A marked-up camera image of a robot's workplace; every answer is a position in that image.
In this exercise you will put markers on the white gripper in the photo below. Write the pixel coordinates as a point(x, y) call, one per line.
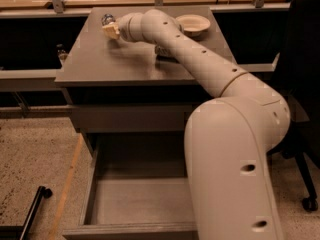
point(123, 28)

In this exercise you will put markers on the blue silver redbull can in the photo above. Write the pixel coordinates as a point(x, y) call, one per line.
point(108, 19)

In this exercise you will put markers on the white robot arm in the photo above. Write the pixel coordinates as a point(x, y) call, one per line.
point(226, 138)

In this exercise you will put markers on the grey drawer cabinet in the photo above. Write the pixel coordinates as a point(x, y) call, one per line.
point(104, 72)

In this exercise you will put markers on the closed grey top drawer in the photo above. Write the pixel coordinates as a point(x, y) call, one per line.
point(139, 118)

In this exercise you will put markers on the open grey middle drawer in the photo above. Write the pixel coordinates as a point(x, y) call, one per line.
point(138, 190)

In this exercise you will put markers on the small bottle behind cabinet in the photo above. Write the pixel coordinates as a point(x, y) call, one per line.
point(62, 53)

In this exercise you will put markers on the black office chair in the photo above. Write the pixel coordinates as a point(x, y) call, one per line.
point(297, 78)

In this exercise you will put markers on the black metal cart leg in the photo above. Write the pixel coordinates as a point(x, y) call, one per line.
point(21, 232)

